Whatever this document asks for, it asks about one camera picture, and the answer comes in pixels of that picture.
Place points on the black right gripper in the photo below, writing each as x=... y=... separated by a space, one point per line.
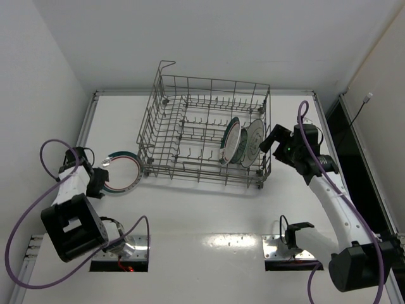
x=280 y=139

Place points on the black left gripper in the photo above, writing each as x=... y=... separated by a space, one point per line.
x=97 y=182

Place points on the white plate teal rim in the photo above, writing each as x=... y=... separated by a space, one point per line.
x=125 y=172
x=255 y=136

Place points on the blue floral green plate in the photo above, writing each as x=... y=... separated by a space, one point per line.
x=241 y=147

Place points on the white plate green red rim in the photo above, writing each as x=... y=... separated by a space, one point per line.
x=230 y=141

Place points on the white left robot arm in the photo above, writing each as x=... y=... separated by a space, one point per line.
x=71 y=222

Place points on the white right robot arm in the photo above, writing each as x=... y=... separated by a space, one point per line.
x=357 y=259

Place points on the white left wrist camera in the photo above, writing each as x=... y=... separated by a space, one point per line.
x=67 y=170

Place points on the grey wire dish rack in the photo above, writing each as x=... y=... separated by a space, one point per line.
x=184 y=123

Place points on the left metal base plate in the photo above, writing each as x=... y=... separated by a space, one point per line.
x=131 y=248

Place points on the metal base plate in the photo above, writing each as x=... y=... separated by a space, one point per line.
x=131 y=248
x=275 y=251

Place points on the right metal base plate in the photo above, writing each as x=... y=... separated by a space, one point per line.
x=275 y=251

